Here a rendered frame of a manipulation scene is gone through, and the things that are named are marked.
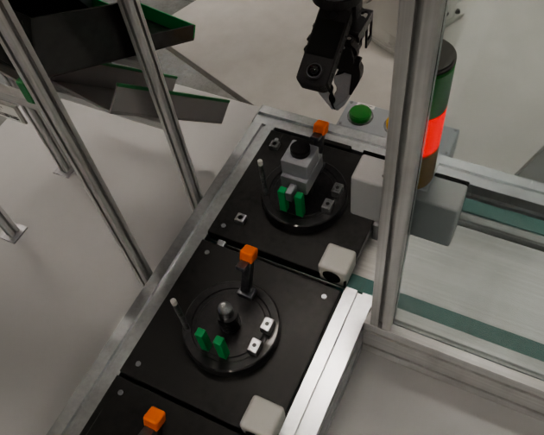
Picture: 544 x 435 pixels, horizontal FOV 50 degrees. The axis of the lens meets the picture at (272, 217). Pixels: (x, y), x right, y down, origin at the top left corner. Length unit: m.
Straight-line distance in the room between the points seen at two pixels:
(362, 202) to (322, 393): 0.28
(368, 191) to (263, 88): 0.70
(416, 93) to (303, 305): 0.46
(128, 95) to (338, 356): 0.47
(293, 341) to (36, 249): 0.55
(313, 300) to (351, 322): 0.06
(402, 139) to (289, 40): 0.92
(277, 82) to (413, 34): 0.88
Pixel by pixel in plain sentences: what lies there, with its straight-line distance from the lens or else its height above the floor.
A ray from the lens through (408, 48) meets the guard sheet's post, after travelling 0.47.
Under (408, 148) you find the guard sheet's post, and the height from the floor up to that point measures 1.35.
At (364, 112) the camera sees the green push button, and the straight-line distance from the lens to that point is 1.10.
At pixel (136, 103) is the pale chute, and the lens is 0.89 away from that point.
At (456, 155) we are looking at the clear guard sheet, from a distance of 0.55.
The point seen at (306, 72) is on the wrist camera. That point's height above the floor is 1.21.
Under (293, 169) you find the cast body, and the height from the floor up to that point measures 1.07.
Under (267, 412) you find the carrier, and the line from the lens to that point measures 0.80.
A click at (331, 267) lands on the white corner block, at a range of 0.88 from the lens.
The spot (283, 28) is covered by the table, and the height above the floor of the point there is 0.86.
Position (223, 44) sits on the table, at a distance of 1.46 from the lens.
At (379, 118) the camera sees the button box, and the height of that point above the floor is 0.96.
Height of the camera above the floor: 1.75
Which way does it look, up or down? 55 degrees down
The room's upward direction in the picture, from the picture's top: 10 degrees counter-clockwise
